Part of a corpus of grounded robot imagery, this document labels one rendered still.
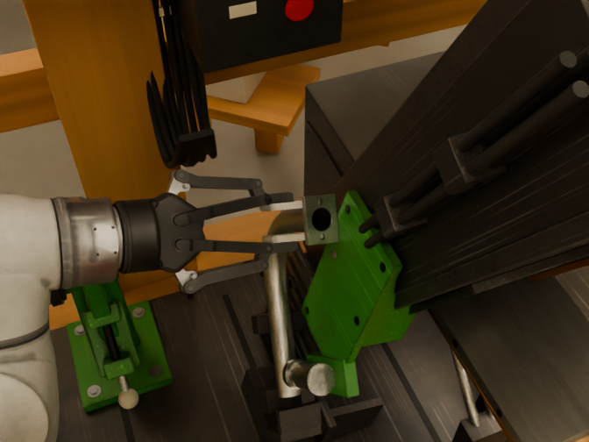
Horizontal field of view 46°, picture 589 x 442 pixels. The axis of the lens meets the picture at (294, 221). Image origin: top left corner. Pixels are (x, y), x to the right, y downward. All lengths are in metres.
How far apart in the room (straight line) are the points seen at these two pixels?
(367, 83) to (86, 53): 0.37
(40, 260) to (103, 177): 0.35
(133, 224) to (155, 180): 0.34
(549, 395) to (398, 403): 0.28
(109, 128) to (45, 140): 1.96
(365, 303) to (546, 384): 0.22
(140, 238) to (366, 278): 0.24
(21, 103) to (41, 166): 1.79
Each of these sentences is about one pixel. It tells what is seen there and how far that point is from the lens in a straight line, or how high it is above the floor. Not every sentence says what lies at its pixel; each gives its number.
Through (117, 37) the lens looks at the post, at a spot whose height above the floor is 1.35.
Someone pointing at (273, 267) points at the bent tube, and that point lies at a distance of 0.90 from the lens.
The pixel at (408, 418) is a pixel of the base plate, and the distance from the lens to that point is 1.03.
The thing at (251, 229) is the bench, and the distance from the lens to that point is 1.25.
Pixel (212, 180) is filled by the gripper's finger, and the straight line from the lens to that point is 0.74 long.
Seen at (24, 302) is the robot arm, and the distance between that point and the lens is 0.68.
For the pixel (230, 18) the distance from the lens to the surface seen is 0.77.
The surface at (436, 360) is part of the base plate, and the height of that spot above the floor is 0.90.
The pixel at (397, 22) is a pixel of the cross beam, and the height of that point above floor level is 1.22.
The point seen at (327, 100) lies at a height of 1.24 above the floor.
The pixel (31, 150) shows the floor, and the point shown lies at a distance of 2.88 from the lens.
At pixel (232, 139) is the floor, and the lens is 2.75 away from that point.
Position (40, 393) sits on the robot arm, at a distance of 0.69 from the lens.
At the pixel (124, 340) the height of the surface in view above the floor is 0.99.
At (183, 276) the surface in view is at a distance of 0.74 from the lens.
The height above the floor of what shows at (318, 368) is 1.10.
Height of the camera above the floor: 1.82
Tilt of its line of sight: 48 degrees down
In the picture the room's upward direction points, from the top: straight up
